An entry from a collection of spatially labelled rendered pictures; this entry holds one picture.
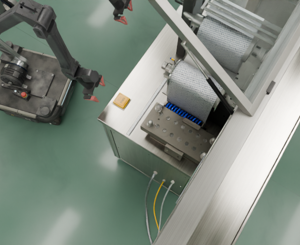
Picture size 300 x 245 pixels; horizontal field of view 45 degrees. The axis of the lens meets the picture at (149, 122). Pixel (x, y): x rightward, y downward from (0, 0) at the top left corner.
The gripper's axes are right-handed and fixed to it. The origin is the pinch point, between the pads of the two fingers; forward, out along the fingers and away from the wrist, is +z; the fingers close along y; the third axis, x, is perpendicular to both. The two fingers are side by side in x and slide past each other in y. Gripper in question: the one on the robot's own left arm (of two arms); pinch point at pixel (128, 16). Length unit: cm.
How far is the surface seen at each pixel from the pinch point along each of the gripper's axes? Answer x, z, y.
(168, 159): -31, 35, -71
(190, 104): -46, 15, -47
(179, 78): -47, -2, -42
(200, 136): -49, 29, -58
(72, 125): 87, 71, -44
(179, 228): -77, -26, -109
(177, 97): -39, 12, -45
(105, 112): 5, 14, -54
